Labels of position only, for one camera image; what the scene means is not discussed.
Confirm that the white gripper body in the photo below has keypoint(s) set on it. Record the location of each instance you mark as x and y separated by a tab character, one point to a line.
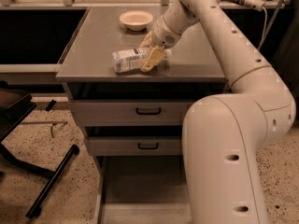
163	34

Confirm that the grey drawer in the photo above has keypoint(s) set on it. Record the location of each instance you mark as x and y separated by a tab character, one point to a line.
133	140
128	112
142	190

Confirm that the grey drawer cabinet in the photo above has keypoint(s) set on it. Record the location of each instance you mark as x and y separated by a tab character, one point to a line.
192	71

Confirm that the middle grey drawer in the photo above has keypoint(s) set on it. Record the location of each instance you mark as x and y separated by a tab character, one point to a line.
133	140

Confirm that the bottom grey drawer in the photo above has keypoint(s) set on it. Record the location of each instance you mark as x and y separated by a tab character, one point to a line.
142	190

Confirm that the thin metal rod on floor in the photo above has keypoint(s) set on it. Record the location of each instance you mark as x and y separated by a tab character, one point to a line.
51	123

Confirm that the white ceramic bowl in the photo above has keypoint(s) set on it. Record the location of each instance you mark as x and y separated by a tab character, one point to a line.
136	20

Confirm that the dark cabinet at right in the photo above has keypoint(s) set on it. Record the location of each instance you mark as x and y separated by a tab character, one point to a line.
286	59

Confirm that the top grey drawer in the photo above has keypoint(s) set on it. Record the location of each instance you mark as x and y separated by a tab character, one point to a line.
128	112

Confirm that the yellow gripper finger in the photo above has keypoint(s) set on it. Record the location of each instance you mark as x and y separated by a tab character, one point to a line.
147	41
155	55

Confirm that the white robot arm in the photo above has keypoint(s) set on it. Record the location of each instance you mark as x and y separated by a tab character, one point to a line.
221	133

